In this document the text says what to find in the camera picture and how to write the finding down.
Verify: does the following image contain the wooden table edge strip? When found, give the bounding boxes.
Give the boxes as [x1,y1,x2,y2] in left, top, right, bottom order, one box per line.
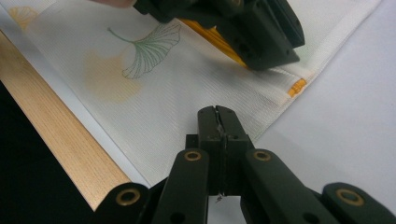
[0,30,132,212]

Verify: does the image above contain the white leaf-print mesh laundry bag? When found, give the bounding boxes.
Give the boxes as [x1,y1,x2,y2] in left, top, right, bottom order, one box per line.
[0,0,383,188]

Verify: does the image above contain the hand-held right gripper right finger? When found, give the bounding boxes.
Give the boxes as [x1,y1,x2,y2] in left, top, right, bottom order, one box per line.
[216,105,255,196]

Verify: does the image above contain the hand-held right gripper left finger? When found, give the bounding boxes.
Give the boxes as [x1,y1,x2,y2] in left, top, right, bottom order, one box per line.
[185,105,225,196]

